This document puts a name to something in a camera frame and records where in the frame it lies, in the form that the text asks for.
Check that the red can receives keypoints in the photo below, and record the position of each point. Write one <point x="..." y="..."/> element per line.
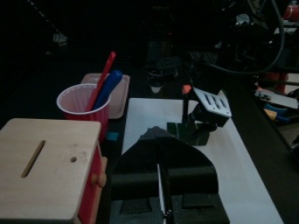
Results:
<point x="291" y="12"/>

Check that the white smartphone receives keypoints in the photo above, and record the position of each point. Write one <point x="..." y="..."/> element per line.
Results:
<point x="277" y="99"/>

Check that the red plastic cup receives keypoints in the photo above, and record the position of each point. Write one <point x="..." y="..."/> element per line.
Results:
<point x="83" y="115"/>

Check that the white slotted plate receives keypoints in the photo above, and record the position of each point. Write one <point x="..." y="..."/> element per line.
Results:
<point x="213" y="102"/>

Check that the pink plastic container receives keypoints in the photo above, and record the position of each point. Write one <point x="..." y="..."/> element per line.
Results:
<point x="119" y="96"/>

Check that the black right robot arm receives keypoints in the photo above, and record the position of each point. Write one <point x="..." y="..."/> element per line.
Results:
<point x="230" y="43"/>

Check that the blue tape roll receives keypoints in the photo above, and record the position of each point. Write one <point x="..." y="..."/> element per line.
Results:
<point x="275" y="108"/>

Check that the small teal block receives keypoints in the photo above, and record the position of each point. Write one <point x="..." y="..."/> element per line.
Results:
<point x="112" y="136"/>

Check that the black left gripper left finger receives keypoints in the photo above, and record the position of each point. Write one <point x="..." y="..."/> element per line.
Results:
<point x="134" y="178"/>

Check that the blue marker pen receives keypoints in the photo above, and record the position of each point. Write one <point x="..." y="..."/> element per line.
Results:
<point x="108" y="86"/>

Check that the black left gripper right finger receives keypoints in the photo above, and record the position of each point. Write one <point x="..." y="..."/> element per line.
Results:
<point x="191" y="178"/>

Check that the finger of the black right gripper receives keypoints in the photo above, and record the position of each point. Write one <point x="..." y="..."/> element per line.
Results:
<point x="199" y="134"/>
<point x="175" y="130"/>

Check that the wooden box with red sides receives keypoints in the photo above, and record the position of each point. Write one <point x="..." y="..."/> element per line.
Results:
<point x="47" y="166"/>

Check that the red straw stick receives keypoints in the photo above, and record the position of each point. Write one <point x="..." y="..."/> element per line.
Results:
<point x="104" y="74"/>

